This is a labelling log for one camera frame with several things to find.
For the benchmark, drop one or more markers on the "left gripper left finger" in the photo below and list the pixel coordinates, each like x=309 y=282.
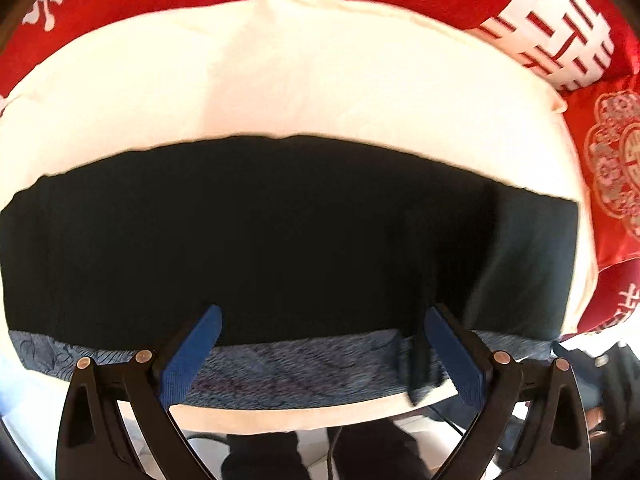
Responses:
x=93 y=442

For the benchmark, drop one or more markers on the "red embroidered pillow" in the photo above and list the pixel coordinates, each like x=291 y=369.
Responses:
x=604 y=122

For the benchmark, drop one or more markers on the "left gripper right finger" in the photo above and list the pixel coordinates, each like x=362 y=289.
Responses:
x=554 y=442

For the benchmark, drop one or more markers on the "cream seat cushion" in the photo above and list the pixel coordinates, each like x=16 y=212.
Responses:
x=359 y=71

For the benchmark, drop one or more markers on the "black pants with blue trim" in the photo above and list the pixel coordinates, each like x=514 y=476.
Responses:
x=322 y=256

